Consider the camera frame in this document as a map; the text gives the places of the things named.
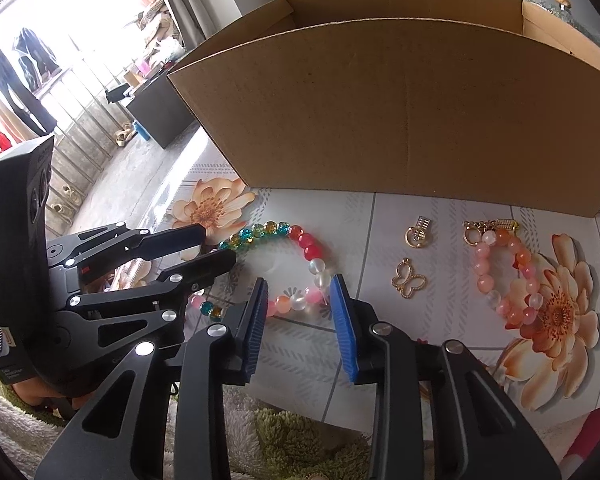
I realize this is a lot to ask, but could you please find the multicolour bead bracelet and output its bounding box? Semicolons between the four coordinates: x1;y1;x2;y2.
189;219;334;322

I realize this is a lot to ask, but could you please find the brown topped bottle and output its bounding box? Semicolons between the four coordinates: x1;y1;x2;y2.
555;0;571;11

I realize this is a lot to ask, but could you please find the brown cardboard box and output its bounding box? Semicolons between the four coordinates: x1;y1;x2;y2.
170;0;600;217

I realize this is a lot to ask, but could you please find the gold butterfly charm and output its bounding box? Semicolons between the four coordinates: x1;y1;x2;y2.
391;258;428;299

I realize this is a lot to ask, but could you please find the green white fluffy rug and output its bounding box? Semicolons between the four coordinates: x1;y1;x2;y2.
0;382;370;479

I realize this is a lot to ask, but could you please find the person's left hand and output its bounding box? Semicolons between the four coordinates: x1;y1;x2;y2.
12;377;93;410

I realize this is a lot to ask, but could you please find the floral tablecloth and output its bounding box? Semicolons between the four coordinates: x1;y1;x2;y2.
124;123;600;441

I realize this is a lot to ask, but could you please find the pink floral quilt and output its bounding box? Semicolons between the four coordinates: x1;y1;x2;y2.
559;408;600;479

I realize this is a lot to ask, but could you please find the pink orange bead bracelet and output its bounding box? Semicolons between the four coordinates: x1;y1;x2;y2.
462;218;545;328

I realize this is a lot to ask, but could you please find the gold ring charm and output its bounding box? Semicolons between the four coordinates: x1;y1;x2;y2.
404;216;432;248

